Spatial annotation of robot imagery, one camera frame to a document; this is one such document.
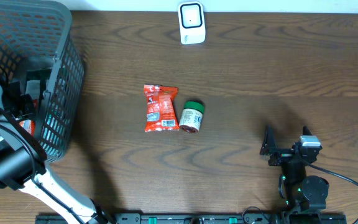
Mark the green 3M gloves package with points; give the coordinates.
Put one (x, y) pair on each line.
(36, 82)

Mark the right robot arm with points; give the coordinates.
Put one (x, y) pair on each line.
(305, 194)

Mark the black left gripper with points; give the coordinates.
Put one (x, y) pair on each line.
(28, 111)

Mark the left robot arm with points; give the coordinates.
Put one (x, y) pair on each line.
(23, 164)

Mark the grey plastic mesh basket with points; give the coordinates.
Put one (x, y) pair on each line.
(35, 37)

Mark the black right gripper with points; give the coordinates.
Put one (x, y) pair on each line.
(282, 155)

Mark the white barcode scanner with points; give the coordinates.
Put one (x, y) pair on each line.
(191, 22)

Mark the green lid jar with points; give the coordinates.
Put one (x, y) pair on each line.
(191, 117)

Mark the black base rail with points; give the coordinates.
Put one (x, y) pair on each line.
(250, 218)

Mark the red snack bag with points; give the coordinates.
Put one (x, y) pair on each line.
(160, 114)

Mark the orange Kleenex tissue pack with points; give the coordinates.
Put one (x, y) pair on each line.
(29, 126)

